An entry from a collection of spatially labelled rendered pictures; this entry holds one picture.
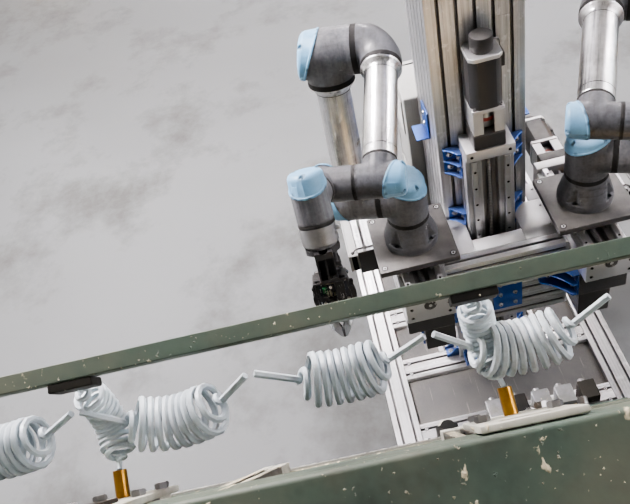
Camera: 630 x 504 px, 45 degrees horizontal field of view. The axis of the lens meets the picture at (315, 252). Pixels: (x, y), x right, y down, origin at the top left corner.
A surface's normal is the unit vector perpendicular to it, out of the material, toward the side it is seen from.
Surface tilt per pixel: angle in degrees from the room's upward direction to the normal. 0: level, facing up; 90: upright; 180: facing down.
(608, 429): 32
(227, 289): 0
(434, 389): 0
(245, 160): 0
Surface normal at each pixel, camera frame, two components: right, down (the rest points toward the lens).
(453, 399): -0.20, -0.68
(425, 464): -0.11, -0.21
